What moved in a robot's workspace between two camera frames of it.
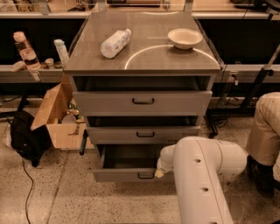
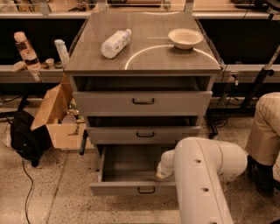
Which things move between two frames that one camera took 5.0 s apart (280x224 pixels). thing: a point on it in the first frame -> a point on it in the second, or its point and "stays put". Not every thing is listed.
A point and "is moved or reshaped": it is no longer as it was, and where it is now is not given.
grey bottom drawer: x=125 y=162 is moved or reshaped
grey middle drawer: x=140 y=135 stays put
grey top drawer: x=142 y=103 stays put
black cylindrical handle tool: x=83 y=143 stays put
